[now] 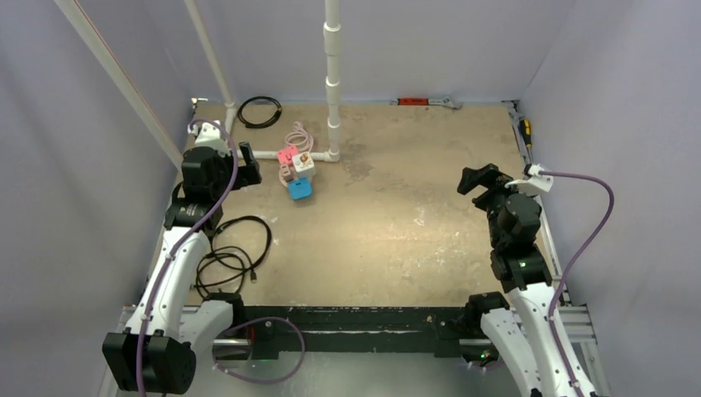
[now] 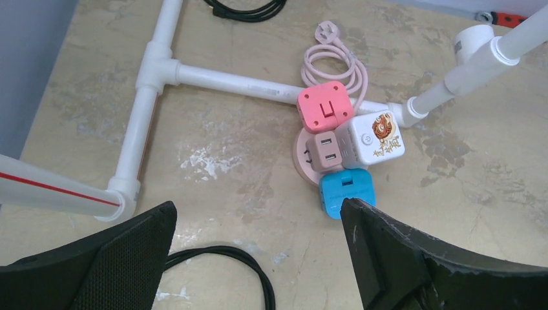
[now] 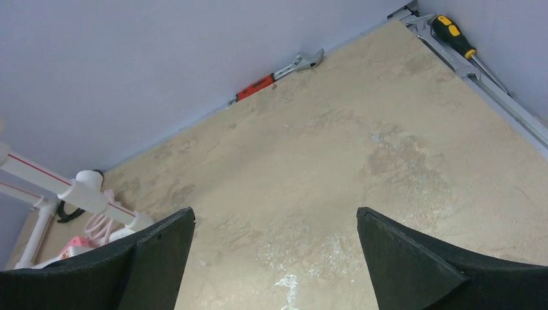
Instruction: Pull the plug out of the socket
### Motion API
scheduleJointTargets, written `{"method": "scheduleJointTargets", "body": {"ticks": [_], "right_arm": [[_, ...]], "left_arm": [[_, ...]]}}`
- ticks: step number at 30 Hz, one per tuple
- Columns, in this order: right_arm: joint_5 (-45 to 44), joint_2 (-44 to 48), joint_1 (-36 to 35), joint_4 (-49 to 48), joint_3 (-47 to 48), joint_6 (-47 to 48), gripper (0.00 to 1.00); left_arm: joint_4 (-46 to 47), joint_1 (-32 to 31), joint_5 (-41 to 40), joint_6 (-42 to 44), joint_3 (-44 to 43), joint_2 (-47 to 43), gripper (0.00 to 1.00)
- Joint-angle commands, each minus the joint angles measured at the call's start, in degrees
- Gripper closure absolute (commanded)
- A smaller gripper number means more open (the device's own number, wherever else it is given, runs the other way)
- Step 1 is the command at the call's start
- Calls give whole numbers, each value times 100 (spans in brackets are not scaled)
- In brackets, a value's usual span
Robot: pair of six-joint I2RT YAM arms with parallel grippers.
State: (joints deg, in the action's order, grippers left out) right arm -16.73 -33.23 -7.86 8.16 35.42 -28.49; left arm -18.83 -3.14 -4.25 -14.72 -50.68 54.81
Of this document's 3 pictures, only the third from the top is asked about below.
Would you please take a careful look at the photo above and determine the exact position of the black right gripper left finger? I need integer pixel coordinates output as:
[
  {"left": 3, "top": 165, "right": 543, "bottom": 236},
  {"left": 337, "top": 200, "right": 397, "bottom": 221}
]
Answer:
[{"left": 1, "top": 207, "right": 195, "bottom": 309}]

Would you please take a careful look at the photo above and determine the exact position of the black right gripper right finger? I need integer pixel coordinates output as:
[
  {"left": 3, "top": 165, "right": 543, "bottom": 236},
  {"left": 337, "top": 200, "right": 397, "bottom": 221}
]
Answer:
[{"left": 357, "top": 207, "right": 547, "bottom": 309}]

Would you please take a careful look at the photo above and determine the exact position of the pink power cord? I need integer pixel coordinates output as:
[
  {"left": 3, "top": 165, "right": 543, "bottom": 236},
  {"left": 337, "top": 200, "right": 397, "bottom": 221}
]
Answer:
[{"left": 83, "top": 189, "right": 116, "bottom": 248}]

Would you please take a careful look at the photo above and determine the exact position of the white tiger cube socket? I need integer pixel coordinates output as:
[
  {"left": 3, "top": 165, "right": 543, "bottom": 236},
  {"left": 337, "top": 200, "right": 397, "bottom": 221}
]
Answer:
[{"left": 32, "top": 228, "right": 134, "bottom": 269}]

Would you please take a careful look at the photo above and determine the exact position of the yellow black screwdriver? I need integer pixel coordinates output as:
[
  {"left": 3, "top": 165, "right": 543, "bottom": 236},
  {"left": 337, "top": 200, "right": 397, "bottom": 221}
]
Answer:
[{"left": 430, "top": 15, "right": 510, "bottom": 95}]

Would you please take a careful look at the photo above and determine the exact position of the black coiled cable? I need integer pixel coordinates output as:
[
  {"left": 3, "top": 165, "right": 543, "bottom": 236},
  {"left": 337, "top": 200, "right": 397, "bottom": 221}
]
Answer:
[{"left": 56, "top": 169, "right": 105, "bottom": 224}]

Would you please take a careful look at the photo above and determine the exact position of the white PVC pipe frame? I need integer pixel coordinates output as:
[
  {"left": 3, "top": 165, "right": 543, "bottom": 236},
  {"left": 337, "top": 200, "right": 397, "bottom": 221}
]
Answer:
[{"left": 1, "top": 143, "right": 154, "bottom": 269}]

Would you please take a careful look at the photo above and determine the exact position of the red handled adjustable wrench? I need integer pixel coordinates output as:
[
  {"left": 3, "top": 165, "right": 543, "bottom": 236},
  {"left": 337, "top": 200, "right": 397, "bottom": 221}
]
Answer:
[{"left": 228, "top": 48, "right": 325, "bottom": 106}]

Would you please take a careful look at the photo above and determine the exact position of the aluminium table edge rail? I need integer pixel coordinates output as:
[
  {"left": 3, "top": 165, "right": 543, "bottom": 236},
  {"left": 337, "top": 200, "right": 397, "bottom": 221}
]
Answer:
[{"left": 387, "top": 1, "right": 547, "bottom": 158}]

